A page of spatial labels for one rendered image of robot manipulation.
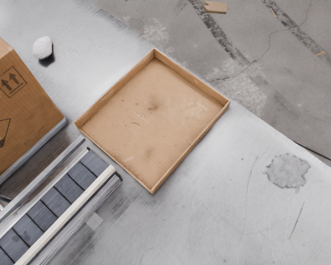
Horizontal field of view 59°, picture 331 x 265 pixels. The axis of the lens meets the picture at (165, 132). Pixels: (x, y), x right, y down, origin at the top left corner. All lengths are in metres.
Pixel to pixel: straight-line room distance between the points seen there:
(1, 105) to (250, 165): 0.56
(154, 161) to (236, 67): 1.29
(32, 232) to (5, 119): 0.24
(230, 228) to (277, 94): 1.28
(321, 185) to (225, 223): 0.25
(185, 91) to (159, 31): 1.27
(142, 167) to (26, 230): 0.28
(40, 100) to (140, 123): 0.24
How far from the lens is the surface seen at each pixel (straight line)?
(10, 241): 0.72
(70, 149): 0.63
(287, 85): 1.93
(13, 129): 0.71
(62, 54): 0.93
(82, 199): 0.64
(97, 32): 0.95
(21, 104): 0.67
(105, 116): 0.78
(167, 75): 0.83
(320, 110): 1.92
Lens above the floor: 1.52
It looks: 67 degrees down
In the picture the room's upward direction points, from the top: 2 degrees counter-clockwise
